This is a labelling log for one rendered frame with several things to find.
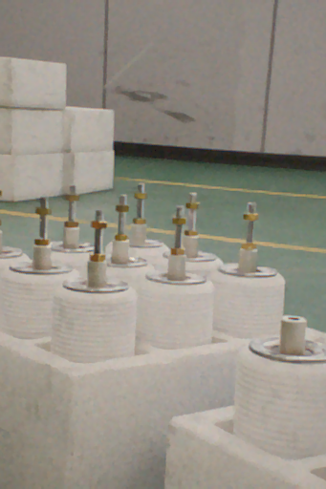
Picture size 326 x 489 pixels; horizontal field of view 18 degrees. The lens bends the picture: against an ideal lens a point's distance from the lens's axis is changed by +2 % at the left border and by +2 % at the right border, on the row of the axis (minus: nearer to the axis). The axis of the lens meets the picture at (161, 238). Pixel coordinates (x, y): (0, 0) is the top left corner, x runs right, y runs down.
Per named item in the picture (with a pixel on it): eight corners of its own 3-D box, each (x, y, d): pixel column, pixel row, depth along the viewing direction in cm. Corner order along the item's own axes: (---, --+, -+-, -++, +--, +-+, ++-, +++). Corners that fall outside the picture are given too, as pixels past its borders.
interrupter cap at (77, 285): (137, 287, 117) (137, 281, 117) (117, 298, 110) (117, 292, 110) (76, 280, 119) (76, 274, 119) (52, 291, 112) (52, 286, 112)
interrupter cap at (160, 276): (206, 288, 118) (206, 283, 118) (142, 285, 118) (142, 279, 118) (206, 277, 126) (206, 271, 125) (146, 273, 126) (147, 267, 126)
